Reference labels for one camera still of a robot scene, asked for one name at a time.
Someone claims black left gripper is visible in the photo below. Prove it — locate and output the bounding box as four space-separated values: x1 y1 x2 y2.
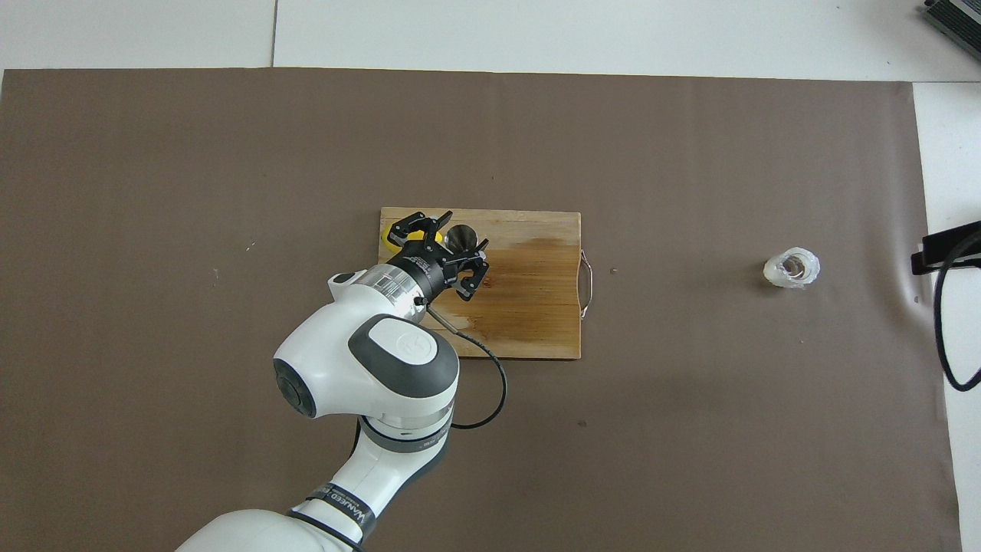
386 211 491 302

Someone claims clear faceted glass cup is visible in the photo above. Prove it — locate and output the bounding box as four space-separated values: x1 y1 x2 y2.
763 247 821 290

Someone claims yellow lemon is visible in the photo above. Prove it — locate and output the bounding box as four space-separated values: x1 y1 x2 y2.
381 221 444 260

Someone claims wooden cutting board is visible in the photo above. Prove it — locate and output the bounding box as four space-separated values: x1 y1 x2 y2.
373 207 595 360

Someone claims brown paper table mat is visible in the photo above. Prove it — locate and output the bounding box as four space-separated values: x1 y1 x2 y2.
0 67 963 552

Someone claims grey ribbed device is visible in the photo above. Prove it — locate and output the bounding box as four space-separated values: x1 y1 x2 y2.
920 0 981 43

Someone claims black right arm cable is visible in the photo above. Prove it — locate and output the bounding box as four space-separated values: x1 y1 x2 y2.
933 234 981 393

